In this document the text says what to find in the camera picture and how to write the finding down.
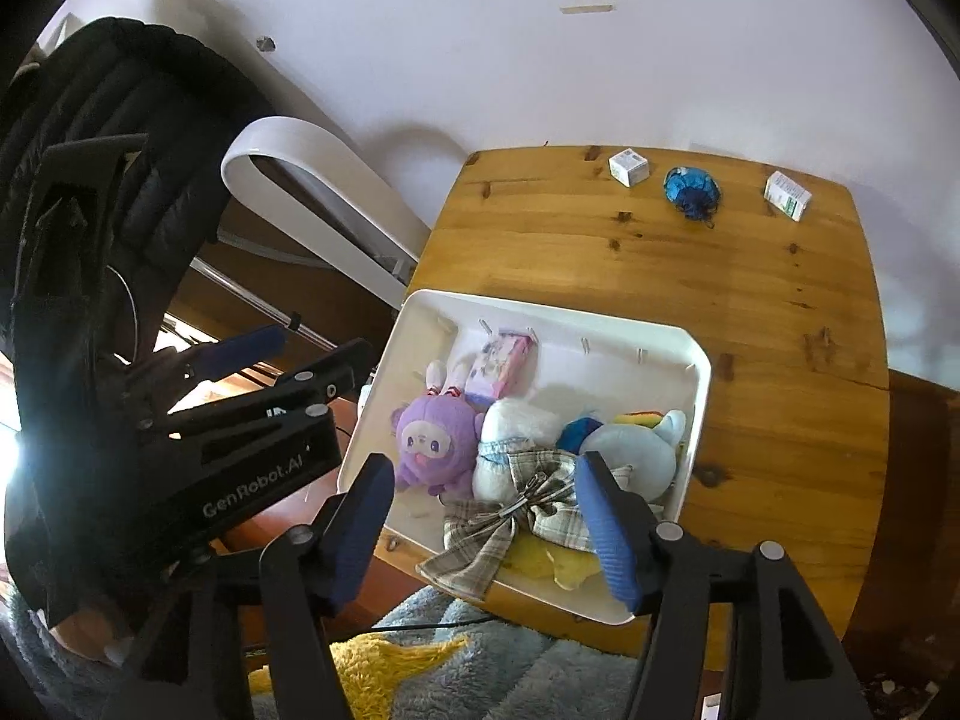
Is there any grey plaid bow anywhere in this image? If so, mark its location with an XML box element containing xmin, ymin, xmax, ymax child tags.
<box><xmin>416</xmin><ymin>448</ymin><xmax>601</xmax><ymax>602</ymax></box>

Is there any blue scrunchie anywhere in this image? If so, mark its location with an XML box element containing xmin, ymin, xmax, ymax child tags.
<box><xmin>663</xmin><ymin>166</ymin><xmax>722</xmax><ymax>224</ymax></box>

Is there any white and blue plush toy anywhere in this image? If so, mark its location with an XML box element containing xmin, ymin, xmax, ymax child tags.
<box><xmin>472</xmin><ymin>397</ymin><xmax>601</xmax><ymax>502</ymax></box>

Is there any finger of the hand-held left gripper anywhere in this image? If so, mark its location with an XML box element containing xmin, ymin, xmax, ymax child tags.
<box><xmin>124</xmin><ymin>325</ymin><xmax>287</xmax><ymax>398</ymax></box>
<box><xmin>169</xmin><ymin>337</ymin><xmax>374</xmax><ymax>440</ymax></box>

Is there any light blue pony plush toy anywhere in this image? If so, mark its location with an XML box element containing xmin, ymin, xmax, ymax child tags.
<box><xmin>577</xmin><ymin>409</ymin><xmax>689</xmax><ymax>503</ymax></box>

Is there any white and green box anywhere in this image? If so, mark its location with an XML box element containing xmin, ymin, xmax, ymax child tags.
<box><xmin>763</xmin><ymin>170</ymin><xmax>814</xmax><ymax>223</ymax></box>

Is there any yellow plush toy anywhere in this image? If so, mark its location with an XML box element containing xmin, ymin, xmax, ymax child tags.
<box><xmin>504</xmin><ymin>532</ymin><xmax>605</xmax><ymax>590</ymax></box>

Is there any black puffer jacket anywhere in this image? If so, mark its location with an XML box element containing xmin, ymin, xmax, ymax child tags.
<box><xmin>0</xmin><ymin>15</ymin><xmax>278</xmax><ymax>361</ymax></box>

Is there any purple printed tissue pack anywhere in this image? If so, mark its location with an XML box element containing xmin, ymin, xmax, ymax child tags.
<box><xmin>463</xmin><ymin>330</ymin><xmax>539</xmax><ymax>404</ymax></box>

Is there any grey fluffy rug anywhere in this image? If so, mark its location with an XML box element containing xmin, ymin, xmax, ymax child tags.
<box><xmin>247</xmin><ymin>585</ymin><xmax>721</xmax><ymax>720</ymax></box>

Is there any white plastic tray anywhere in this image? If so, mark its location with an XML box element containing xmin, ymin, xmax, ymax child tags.
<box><xmin>337</xmin><ymin>289</ymin><xmax>712</xmax><ymax>625</ymax></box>

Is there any white oval loop fan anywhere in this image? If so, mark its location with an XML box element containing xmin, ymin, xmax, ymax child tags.
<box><xmin>221</xmin><ymin>116</ymin><xmax>432</xmax><ymax>308</ymax></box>

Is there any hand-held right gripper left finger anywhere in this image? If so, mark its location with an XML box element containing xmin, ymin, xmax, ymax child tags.
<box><xmin>124</xmin><ymin>452</ymin><xmax>396</xmax><ymax>720</ymax></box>

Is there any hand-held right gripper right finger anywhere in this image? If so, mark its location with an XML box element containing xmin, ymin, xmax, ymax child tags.
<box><xmin>574</xmin><ymin>451</ymin><xmax>875</xmax><ymax>720</ymax></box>

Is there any metal rod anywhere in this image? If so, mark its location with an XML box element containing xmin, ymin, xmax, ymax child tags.
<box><xmin>191</xmin><ymin>255</ymin><xmax>338</xmax><ymax>350</ymax></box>

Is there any wooden door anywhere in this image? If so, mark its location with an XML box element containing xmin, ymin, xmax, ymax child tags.
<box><xmin>840</xmin><ymin>367</ymin><xmax>960</xmax><ymax>691</ymax></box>

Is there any purple bunny plush toy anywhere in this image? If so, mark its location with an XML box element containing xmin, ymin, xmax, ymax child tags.
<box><xmin>390</xmin><ymin>360</ymin><xmax>487</xmax><ymax>497</ymax></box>

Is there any small white box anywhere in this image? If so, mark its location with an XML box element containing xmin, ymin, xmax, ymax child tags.
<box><xmin>609</xmin><ymin>148</ymin><xmax>650</xmax><ymax>187</ymax></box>

